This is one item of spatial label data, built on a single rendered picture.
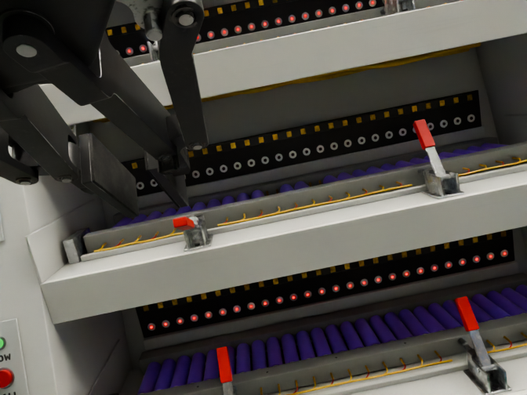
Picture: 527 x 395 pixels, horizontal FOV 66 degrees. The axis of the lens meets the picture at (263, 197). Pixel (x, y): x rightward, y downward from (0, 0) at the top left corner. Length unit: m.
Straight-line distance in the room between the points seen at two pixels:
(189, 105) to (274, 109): 0.46
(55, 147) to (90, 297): 0.27
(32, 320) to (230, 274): 0.20
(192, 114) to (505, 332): 0.46
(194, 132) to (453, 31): 0.36
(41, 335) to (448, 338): 0.44
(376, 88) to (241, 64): 0.28
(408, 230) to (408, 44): 0.20
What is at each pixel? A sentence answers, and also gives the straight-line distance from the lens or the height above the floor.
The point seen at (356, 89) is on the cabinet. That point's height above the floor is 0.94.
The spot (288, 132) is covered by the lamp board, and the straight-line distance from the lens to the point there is 0.59.
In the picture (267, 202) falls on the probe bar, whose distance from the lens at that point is 0.47.
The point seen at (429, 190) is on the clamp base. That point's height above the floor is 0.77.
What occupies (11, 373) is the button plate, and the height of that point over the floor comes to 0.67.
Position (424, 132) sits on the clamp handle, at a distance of 0.49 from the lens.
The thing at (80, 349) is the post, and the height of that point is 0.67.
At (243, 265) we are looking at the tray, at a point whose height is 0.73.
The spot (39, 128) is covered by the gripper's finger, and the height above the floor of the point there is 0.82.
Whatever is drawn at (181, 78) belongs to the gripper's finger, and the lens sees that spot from 0.17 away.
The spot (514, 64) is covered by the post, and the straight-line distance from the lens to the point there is 0.67.
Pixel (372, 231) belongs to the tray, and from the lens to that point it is 0.43.
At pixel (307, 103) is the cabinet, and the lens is 0.64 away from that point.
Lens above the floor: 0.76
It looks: 4 degrees up
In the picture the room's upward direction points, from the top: 12 degrees counter-clockwise
